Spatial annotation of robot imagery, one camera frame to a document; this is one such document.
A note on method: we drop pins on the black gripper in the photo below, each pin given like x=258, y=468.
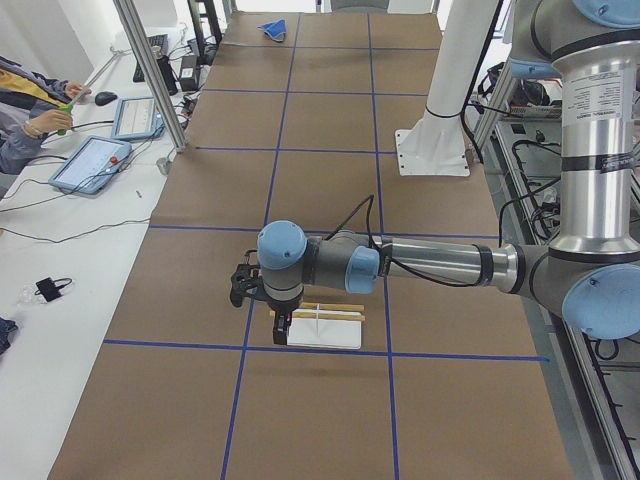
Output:
x=283, y=309

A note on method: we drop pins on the blue grey towel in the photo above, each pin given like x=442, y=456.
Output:
x=275, y=31

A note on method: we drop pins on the white wooden towel rack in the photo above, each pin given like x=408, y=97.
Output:
x=326, y=325

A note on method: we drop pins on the black binder clip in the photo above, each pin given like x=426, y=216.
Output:
x=50, y=289

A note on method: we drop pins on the near teach pendant tablet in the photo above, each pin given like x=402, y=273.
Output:
x=92, y=166

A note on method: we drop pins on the teach pendant tablet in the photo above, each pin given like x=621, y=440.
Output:
x=92, y=166
x=137, y=119

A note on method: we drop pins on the far teach pendant tablet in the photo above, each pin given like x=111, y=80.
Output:
x=137, y=119

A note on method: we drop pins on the black power adapter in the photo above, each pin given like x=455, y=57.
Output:
x=189, y=73

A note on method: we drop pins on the black computer mouse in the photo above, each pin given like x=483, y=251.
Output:
x=104, y=98

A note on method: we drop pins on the seated person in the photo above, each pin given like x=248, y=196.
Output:
x=32, y=106

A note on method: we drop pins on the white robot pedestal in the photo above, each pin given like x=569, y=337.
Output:
x=435, y=145

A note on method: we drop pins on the aluminium frame post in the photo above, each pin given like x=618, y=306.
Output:
x=137, y=37

